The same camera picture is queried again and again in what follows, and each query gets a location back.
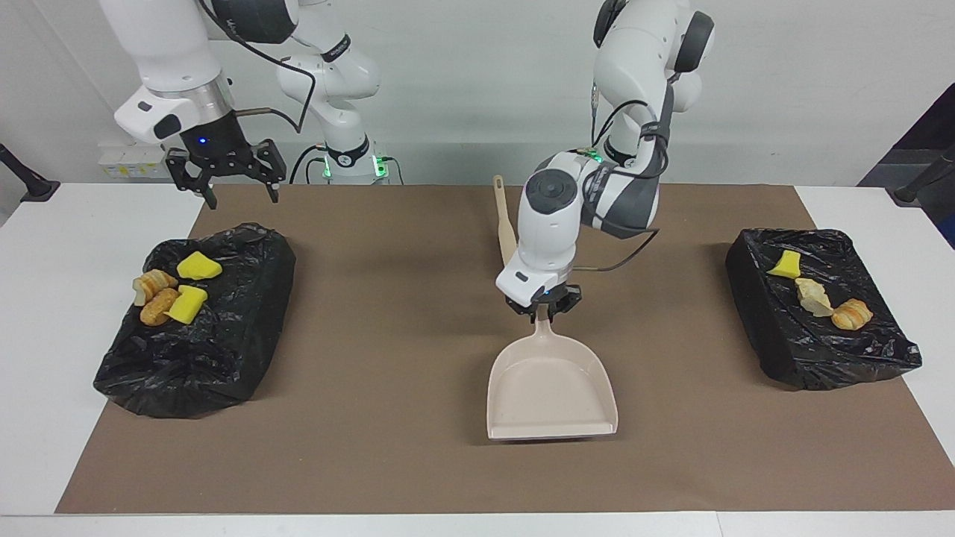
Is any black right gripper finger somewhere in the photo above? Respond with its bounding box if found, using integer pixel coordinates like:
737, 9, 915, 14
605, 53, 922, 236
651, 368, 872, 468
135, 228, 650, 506
242, 139, 287, 204
166, 148, 219, 210

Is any beige plastic dustpan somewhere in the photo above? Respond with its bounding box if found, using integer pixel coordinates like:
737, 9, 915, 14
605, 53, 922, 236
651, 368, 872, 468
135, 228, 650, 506
486, 312, 619, 441

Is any beige hand brush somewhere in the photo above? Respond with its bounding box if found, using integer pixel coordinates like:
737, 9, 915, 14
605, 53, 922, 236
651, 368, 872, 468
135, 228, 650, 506
492, 175, 519, 267

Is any green and yellow sponge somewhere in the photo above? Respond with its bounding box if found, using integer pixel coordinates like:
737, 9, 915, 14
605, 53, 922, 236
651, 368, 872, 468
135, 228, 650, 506
176, 251, 223, 281

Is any golden croissant piece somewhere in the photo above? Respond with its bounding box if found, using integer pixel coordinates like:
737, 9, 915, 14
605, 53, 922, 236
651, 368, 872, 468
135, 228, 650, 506
831, 298, 874, 330
795, 278, 834, 318
133, 269, 180, 307

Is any brown bread roll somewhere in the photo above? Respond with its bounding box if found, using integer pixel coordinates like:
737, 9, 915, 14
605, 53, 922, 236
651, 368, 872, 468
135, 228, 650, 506
140, 288, 181, 327

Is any black bag lined bin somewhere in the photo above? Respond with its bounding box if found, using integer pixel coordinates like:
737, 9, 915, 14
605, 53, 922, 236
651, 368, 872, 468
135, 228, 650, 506
93, 222, 297, 419
725, 228, 923, 391

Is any white power strip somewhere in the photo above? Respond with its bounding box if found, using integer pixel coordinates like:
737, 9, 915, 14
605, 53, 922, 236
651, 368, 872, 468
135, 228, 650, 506
98, 145, 172, 180

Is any black pole stand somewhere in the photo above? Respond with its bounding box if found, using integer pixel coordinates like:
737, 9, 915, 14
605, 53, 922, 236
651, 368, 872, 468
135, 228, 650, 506
894, 145, 955, 204
0, 143, 60, 202

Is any brown paper table mat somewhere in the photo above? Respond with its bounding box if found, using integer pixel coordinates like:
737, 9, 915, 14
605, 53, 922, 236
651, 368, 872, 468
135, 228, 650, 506
56, 184, 955, 514

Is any black base cable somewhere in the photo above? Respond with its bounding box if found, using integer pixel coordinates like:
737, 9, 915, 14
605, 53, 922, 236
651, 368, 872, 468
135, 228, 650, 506
289, 145, 329, 185

